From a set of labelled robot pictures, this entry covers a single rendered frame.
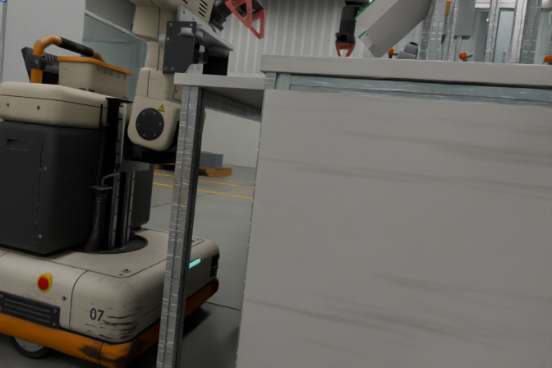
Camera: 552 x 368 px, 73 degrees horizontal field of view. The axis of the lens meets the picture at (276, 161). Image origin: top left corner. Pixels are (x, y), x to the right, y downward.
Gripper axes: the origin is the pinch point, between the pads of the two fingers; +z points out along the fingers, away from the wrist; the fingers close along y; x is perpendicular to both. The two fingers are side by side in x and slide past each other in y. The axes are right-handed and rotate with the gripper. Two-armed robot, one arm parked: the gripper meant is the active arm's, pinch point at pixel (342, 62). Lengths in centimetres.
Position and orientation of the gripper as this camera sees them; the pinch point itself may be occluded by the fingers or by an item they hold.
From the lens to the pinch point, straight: 142.8
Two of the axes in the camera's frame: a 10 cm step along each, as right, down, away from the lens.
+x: -9.6, -1.4, 2.6
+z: -1.3, 9.9, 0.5
